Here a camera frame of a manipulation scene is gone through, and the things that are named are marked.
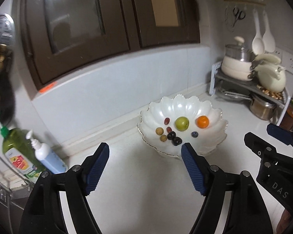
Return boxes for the dark plum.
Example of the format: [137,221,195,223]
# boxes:
[171,137,182,146]
[167,131,176,141]

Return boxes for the blueberry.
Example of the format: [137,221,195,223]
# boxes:
[191,132,198,138]

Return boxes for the yellow longan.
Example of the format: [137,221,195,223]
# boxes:
[155,127,164,136]
[160,135,167,142]

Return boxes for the green apple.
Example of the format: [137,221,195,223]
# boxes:
[175,116,189,132]

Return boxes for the red grape tomato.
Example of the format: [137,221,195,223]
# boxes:
[164,117,170,125]
[167,126,172,133]

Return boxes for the person's right hand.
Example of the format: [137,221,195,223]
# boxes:
[276,209,291,234]

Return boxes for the glass jar of sauce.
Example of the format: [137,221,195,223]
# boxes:
[280,99,293,131]

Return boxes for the stainless steel pot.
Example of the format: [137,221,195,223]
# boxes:
[249,94,277,121]

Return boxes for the white pump lotion bottle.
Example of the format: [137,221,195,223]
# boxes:
[26,130,68,174]

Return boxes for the cream ceramic kettle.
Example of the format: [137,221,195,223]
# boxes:
[254,53,286,93]

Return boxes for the metal counter shelf rack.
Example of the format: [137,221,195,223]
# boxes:
[209,62,291,126]

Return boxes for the white scalloped fruit bowl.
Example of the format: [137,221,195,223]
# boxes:
[137,94,228,159]

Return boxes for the green dish soap bottle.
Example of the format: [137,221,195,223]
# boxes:
[0,124,46,183]

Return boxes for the cream pot with glass lid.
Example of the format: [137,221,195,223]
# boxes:
[221,36,255,81]

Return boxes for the stainless steel sink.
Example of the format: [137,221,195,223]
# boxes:
[0,189,30,233]

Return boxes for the white rice spoon right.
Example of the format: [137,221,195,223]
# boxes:
[263,10,276,53]

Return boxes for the white rice spoon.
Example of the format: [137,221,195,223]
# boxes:
[263,10,276,53]
[251,9,265,56]

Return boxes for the white rice spoon left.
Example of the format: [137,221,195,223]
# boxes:
[251,9,265,56]

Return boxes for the small chrome faucet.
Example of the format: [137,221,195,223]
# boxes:
[0,156,34,193]

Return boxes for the black perforated frying pan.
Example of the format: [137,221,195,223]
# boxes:
[0,72,16,125]

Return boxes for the black scissors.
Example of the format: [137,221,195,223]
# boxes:
[225,6,246,31]

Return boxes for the small brass ladle pot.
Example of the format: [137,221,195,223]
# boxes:
[0,44,13,75]

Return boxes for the round steel steamer plate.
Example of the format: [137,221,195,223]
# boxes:
[0,13,15,46]

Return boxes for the white wall power outlets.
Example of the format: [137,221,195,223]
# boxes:
[274,48,293,75]

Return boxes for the dark wooden window frame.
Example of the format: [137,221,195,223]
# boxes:
[20,0,200,90]

